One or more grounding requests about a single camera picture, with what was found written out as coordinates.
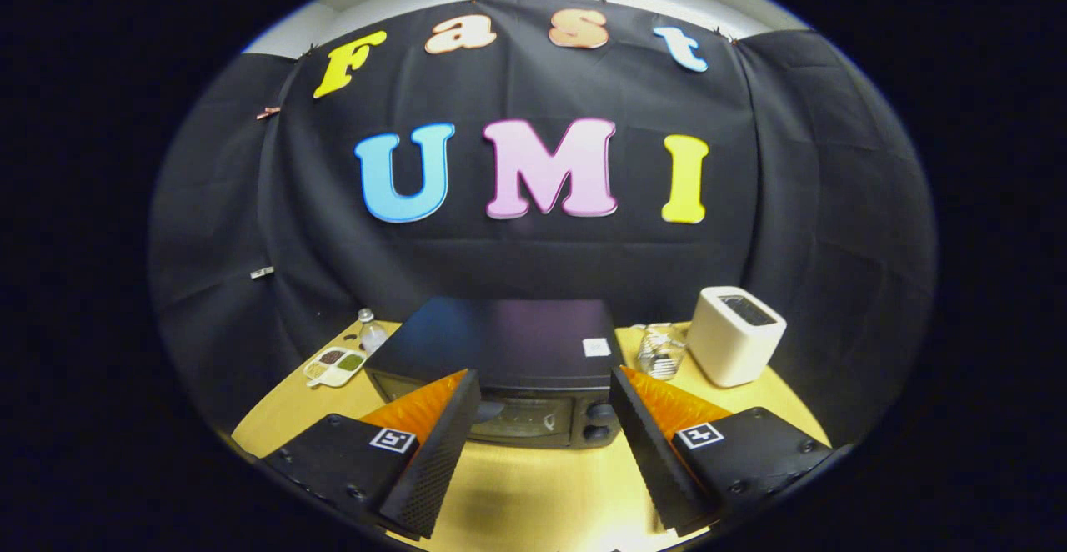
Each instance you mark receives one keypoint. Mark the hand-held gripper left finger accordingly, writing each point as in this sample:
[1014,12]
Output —
[435,460]

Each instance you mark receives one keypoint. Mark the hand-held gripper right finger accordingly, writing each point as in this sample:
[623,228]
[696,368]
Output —
[658,460]

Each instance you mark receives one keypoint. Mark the black toaster oven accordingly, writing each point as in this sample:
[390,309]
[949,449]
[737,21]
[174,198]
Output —
[500,339]

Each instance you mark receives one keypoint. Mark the white toaster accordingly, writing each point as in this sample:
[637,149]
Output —
[729,352]

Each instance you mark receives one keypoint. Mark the white divided spice dish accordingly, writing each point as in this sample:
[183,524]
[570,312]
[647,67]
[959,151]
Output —
[333,368]

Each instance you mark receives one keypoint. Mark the clear plastic bottle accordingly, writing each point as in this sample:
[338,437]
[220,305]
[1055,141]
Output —
[373,337]

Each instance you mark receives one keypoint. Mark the black backdrop cloth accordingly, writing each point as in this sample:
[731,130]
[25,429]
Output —
[533,260]

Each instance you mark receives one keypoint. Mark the silver clip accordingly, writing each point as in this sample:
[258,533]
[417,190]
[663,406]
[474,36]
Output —
[262,272]

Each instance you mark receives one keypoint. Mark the red clothespin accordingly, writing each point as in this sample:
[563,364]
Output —
[268,112]

